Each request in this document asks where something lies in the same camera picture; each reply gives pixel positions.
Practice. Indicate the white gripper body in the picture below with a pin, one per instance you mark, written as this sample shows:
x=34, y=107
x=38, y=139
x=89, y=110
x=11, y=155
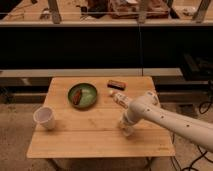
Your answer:
x=125, y=122

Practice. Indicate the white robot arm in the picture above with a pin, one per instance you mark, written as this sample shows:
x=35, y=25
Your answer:
x=146, y=107

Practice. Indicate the white bottle with orange label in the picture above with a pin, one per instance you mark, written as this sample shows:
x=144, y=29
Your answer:
x=120, y=98

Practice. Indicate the dark brown rectangular block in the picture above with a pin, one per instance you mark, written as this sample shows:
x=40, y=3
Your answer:
x=116, y=84

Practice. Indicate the wooden table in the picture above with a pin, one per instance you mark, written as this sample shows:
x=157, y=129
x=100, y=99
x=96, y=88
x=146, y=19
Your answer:
x=93, y=133

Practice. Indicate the green plate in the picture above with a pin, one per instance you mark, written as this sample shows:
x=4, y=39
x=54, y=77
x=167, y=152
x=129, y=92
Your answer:
x=88, y=98

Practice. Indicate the red sausage on plate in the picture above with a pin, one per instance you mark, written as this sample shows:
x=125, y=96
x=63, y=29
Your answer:
x=77, y=97

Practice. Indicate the white paper cup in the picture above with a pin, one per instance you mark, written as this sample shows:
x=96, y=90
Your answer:
x=44, y=117

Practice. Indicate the long wooden workbench shelf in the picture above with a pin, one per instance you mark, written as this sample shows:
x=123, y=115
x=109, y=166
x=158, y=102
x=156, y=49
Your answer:
x=106, y=12

